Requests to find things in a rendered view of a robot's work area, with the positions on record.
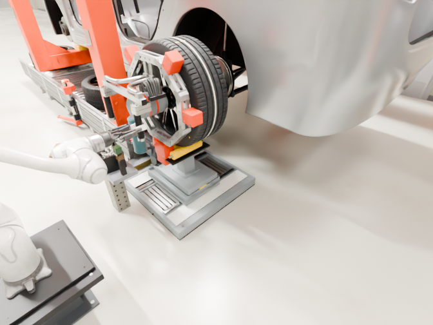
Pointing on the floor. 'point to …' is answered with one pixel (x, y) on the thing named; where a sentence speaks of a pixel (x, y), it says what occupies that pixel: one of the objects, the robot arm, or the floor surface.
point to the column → (118, 195)
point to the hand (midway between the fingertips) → (138, 126)
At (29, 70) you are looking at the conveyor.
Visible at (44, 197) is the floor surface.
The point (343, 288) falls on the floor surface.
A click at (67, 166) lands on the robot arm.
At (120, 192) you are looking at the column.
